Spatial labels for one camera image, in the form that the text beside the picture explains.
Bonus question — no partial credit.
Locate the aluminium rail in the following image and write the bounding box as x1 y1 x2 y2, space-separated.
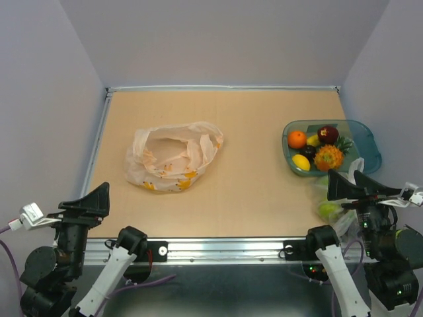
77 92 113 199
106 85 340 94
54 234 406 265

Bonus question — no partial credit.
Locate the teal plastic tray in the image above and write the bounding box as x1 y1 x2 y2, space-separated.
282 120 382 177

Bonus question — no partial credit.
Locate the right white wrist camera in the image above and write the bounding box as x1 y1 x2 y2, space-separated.
379 182 422 208

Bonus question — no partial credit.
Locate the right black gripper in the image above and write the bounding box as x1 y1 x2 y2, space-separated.
327 166 402 255

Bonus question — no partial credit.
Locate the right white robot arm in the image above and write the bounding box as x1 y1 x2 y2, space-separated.
304 169 422 316

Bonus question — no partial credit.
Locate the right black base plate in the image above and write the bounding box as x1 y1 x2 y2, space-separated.
278 240 318 261

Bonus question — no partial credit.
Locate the orange printed plastic bag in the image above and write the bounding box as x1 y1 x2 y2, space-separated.
124 122 224 192

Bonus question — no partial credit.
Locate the dark red fruit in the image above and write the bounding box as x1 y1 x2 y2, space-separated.
317 125 339 145

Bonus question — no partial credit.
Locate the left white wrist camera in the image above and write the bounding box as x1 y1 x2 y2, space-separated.
7 203 61 231

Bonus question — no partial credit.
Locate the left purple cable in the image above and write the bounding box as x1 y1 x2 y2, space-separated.
0 226 178 317

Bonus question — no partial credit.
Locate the bag of green fruit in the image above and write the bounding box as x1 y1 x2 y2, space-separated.
315 176 358 238

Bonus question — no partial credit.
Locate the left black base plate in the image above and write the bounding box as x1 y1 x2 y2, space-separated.
105 240 169 264

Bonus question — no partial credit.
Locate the dark purple plum fruit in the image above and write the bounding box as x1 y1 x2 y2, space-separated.
299 145 317 160

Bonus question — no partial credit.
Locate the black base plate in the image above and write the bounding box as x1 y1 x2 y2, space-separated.
105 240 169 264
278 240 318 261

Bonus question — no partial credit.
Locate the aluminium left rail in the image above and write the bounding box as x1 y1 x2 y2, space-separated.
77 92 113 199

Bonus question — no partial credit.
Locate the aluminium front rail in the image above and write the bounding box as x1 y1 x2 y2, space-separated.
54 234 406 265

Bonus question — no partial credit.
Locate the yellow banana fruit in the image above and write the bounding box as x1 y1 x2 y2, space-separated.
307 134 321 147

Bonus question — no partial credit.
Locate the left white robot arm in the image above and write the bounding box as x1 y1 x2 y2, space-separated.
20 182 147 316

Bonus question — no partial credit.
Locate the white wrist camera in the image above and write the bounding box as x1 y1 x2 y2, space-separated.
379 182 422 208
7 203 61 231

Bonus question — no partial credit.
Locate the small toy pineapple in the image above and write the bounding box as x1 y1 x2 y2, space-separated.
314 136 353 172

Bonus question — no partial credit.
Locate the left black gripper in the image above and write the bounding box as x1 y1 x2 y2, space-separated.
48 178 113 273

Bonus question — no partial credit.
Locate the orange mandarin fruit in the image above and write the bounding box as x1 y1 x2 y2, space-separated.
287 130 307 149

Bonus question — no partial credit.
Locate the aluminium back rail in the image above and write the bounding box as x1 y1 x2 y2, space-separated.
106 85 340 94

